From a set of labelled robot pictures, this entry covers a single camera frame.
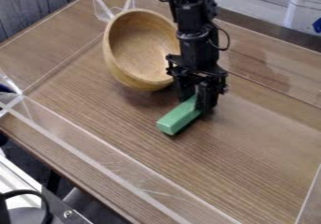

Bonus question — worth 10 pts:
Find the brown wooden bowl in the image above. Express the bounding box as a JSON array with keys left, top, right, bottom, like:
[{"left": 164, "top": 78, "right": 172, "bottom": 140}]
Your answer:
[{"left": 102, "top": 8, "right": 179, "bottom": 91}]

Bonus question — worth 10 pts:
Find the clear acrylic table fence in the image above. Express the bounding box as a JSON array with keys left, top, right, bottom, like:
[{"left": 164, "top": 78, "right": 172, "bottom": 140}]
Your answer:
[{"left": 0, "top": 0, "right": 321, "bottom": 224}]

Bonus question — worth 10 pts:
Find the clear acrylic corner bracket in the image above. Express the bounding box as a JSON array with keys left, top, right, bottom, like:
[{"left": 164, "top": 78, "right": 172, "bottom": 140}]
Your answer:
[{"left": 91, "top": 0, "right": 135, "bottom": 22}]

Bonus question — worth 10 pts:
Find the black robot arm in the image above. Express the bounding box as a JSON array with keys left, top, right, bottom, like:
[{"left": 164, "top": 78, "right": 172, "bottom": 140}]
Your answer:
[{"left": 166, "top": 0, "right": 230, "bottom": 112}]

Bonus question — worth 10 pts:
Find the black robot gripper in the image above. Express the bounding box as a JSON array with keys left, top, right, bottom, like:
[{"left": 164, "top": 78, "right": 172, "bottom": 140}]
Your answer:
[{"left": 166, "top": 29, "right": 229, "bottom": 112}]

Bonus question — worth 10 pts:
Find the black cable loop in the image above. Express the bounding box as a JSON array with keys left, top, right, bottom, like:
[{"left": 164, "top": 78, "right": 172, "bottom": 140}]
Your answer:
[{"left": 0, "top": 188, "right": 53, "bottom": 224}]

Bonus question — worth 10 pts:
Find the green rectangular block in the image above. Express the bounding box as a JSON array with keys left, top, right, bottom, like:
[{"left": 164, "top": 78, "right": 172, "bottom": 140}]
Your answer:
[{"left": 156, "top": 96, "right": 201, "bottom": 136}]

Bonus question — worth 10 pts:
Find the white bucket in background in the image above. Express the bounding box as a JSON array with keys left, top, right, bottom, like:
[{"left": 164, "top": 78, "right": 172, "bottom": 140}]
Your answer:
[{"left": 283, "top": 0, "right": 321, "bottom": 37}]

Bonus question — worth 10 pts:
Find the metal bracket with screw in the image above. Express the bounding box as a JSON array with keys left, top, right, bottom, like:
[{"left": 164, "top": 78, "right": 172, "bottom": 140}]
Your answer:
[{"left": 45, "top": 192, "right": 92, "bottom": 224}]

